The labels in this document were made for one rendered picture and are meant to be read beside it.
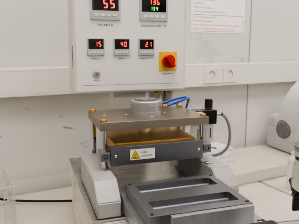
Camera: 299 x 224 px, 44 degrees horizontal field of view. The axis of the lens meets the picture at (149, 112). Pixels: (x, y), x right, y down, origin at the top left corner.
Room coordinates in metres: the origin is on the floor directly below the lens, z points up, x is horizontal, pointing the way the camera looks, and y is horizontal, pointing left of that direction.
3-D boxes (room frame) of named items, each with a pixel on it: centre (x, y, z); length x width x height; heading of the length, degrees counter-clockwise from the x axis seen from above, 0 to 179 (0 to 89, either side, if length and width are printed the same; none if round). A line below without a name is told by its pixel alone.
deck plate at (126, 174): (0.97, 0.02, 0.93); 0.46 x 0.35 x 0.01; 18
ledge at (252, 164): (1.58, -0.44, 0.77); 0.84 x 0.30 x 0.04; 117
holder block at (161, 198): (0.69, -0.07, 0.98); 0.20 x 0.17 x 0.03; 108
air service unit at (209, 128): (1.13, -0.16, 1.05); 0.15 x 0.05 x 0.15; 108
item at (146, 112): (0.97, 0.00, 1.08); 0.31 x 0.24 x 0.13; 108
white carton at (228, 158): (1.48, -0.23, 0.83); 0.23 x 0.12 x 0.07; 126
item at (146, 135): (0.94, 0.00, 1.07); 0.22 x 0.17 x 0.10; 108
